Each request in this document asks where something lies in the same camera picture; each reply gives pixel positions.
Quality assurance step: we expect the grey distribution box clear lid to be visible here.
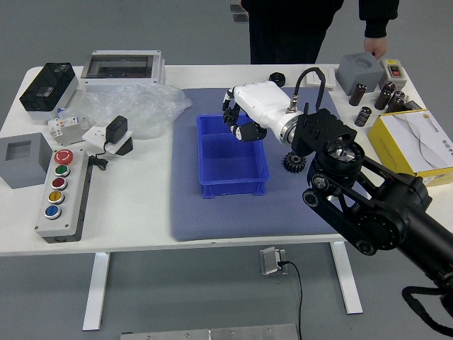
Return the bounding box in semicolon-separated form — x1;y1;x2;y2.
80;50;166;94

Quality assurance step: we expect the black adapter cord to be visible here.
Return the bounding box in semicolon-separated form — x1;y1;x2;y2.
86;141;110;171

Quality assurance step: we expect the blue plastic bin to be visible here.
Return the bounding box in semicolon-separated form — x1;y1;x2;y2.
196;113;270;200

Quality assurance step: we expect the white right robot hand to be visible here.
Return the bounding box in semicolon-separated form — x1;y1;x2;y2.
222;81;304;142

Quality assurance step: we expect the white wall switch plate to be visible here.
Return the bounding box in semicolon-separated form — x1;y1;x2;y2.
306;67;337;89

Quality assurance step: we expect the big black gear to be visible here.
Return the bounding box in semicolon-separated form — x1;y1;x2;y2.
282;151;307;174

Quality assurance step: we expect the grey block with round recess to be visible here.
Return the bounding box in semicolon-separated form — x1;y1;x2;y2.
335;52;386;96

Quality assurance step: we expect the metal floor socket box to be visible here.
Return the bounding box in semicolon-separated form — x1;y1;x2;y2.
259;246;289;276

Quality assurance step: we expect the white table leg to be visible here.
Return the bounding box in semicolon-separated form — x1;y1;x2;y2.
82;252;111;332
331;242;365;315

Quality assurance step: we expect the grey five-button control box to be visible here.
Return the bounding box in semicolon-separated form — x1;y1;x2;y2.
34;148;93;244

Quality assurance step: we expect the grey metal plate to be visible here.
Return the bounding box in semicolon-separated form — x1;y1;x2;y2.
120;323;298;340

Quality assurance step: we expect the clear plastic bag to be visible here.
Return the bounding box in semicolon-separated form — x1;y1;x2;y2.
58;84;193;141

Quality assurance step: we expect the white socket plate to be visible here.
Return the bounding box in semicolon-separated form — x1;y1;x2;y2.
81;124;134;155

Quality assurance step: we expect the black power adapter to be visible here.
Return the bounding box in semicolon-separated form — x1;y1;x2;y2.
103;115;128;146

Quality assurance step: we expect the black floor cable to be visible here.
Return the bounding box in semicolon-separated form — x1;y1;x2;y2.
277;260;304;340

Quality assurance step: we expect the person's hand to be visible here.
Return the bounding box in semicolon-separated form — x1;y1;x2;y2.
364;37;389;60

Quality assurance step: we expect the person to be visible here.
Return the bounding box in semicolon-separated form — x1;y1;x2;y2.
240;0;400;65

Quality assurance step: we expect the black-lidded grey enclosure box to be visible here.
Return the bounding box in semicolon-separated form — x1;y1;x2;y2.
19;62;79;122

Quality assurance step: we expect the grey red-green button switch box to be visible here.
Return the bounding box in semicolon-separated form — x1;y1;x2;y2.
379;58;408;89

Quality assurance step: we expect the white circuit breaker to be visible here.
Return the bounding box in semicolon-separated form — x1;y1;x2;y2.
47;115;93;147

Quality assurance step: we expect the black cylindrical capacitor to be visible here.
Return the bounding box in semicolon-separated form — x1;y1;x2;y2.
355;106;372;128

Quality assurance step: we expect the yellow and white cardboard box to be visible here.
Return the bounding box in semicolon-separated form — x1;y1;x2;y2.
367;108;453;188

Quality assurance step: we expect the grey-blue foam mat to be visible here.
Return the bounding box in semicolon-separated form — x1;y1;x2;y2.
169;87;369;242

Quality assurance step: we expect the grey block with square recess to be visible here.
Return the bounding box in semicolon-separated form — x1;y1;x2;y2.
0;132;54;191

